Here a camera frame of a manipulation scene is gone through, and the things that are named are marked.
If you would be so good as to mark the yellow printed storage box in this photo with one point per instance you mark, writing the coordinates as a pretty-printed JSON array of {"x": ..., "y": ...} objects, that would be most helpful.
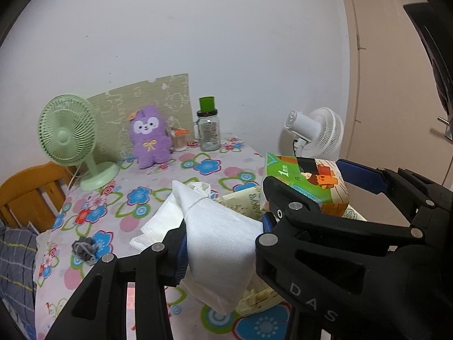
[{"x": 240, "y": 198}]

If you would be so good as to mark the beige door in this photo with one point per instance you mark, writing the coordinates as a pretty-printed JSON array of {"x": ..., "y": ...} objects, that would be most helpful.
[{"x": 389, "y": 78}]

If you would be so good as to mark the white standing fan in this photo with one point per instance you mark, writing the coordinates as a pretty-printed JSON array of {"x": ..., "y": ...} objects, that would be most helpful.
[{"x": 325, "y": 131}]

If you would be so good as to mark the cotton swab tub orange lid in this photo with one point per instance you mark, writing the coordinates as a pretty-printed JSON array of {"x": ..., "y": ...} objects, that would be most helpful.
[{"x": 179, "y": 143}]

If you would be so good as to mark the white non-woven bag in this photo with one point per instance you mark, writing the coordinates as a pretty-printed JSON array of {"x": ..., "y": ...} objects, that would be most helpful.
[{"x": 219, "y": 248}]

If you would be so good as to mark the purple plush toy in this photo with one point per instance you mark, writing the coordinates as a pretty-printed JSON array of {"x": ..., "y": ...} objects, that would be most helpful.
[{"x": 150, "y": 145}]

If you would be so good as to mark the green desk fan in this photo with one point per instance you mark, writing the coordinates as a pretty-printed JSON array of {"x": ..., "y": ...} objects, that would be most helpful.
[{"x": 67, "y": 127}]

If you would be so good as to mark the wooden bed headboard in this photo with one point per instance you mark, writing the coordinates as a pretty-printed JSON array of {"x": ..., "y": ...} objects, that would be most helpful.
[{"x": 28, "y": 191}]

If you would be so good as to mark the grey plaid pillow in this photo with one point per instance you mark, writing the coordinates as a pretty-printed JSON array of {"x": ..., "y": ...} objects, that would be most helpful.
[{"x": 17, "y": 262}]

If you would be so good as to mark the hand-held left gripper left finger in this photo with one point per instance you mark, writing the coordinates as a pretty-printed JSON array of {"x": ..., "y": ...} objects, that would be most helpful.
[{"x": 181, "y": 255}]

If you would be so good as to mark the glass jar with green lid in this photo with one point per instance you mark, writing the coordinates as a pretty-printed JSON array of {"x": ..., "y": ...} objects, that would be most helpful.
[{"x": 208, "y": 134}]

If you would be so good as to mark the green orange tissue pack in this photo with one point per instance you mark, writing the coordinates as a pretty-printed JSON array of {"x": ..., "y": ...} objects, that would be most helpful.
[{"x": 318, "y": 180}]

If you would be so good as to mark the floral tablecloth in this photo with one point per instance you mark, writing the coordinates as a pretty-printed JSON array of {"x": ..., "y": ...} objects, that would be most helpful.
[{"x": 212, "y": 166}]

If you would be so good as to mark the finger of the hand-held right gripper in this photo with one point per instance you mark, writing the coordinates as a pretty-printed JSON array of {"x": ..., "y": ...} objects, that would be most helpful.
[
  {"x": 361, "y": 175},
  {"x": 293, "y": 198}
]

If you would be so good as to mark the dark panel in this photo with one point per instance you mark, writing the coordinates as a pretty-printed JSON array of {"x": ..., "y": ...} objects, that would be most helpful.
[{"x": 435, "y": 60}]

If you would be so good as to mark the green patterned board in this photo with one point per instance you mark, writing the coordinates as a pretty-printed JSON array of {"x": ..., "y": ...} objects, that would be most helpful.
[{"x": 116, "y": 109}]

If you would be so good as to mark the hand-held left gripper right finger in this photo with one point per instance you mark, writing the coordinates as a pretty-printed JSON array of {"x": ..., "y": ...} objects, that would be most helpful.
[{"x": 268, "y": 224}]

